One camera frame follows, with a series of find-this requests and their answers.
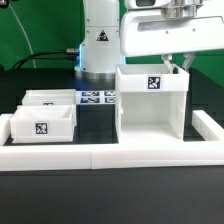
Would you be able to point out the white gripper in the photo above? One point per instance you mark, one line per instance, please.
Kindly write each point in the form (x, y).
(165, 27)

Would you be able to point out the white drawer cabinet frame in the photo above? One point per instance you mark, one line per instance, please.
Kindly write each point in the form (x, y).
(150, 103)

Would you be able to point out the white front drawer box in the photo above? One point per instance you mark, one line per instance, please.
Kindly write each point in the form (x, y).
(43, 124)

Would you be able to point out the white drawer box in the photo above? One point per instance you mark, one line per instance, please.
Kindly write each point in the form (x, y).
(49, 97)
(43, 124)

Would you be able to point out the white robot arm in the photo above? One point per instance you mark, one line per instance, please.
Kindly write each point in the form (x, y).
(100, 50)

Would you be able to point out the white right fence bar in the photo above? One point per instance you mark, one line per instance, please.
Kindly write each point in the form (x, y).
(208, 128)

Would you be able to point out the white fence bar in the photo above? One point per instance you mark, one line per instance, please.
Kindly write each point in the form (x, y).
(208, 128)
(110, 156)

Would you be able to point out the white fiducial marker sheet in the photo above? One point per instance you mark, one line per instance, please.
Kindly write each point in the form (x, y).
(95, 97)

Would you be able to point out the white left fence block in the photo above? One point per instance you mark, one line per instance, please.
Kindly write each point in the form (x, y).
(4, 128)

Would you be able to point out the white front fence bar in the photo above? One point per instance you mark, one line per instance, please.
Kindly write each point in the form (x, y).
(110, 156)

